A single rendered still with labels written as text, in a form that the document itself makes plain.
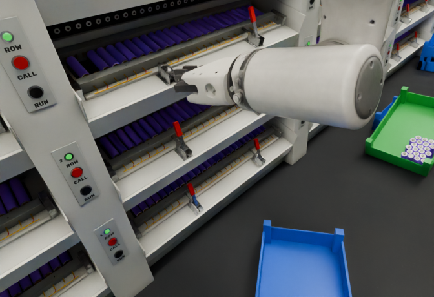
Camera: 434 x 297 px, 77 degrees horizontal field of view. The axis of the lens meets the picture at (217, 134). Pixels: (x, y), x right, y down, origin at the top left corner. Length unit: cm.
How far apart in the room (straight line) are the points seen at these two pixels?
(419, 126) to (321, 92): 101
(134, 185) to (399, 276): 66
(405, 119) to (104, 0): 112
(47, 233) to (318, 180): 80
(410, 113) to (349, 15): 96
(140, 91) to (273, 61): 30
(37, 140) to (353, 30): 46
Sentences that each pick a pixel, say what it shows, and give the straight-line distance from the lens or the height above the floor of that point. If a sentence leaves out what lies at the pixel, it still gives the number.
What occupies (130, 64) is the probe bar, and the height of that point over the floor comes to 53.
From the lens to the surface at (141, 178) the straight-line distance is 64.
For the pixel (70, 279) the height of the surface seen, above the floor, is 12.
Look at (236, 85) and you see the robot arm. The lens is 36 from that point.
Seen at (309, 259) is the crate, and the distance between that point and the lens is 82.
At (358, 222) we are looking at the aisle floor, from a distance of 93.
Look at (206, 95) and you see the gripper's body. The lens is 40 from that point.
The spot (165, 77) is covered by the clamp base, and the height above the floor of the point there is 50.
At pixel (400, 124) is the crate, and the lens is 127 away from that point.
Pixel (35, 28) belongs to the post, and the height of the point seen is 64.
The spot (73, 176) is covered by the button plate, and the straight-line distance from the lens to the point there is 53.
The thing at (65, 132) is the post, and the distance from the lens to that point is 50.
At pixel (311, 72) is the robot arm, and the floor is 59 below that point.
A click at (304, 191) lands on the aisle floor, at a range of 98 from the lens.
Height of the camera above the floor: 69
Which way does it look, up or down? 33 degrees down
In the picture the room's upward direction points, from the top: 7 degrees counter-clockwise
